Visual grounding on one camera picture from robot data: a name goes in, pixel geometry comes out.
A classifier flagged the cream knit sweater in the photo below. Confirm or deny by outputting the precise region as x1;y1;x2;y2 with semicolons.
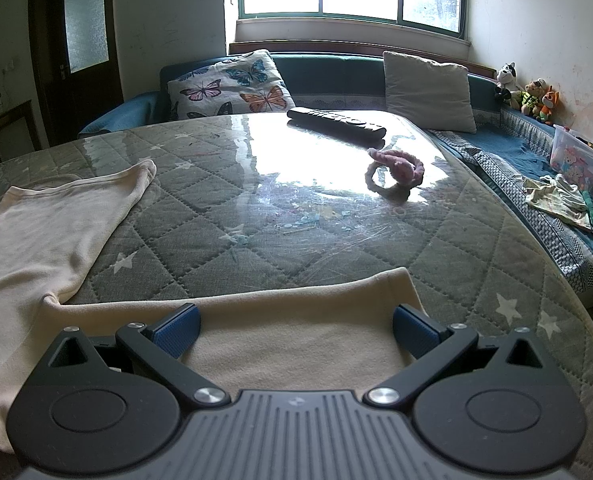
0;160;420;452

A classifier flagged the crumpled pale cloth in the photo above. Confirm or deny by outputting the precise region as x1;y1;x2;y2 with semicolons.
522;174;593;232

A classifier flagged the blue sofa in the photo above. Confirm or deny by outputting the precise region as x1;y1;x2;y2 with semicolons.
83;49;593;302

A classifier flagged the clear plastic storage box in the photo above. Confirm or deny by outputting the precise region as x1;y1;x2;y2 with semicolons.
550;125;593;191

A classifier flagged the black remote control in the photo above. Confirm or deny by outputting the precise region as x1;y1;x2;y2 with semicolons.
287;107;386;144

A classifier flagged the plain grey cushion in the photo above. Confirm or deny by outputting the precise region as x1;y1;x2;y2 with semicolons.
383;51;476;133

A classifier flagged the yellow green plush toy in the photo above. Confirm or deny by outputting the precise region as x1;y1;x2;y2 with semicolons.
521;78;548;117

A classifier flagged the orange plush toy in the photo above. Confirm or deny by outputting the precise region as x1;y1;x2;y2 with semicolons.
537;86;560;126

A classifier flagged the butterfly print pillow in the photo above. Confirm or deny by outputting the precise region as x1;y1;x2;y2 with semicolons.
167;50;295;120

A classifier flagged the black white plush toy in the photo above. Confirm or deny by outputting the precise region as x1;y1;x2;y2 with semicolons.
495;62;523;110

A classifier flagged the dark wooden door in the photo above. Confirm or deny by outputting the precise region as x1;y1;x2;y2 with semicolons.
28;0;123;146

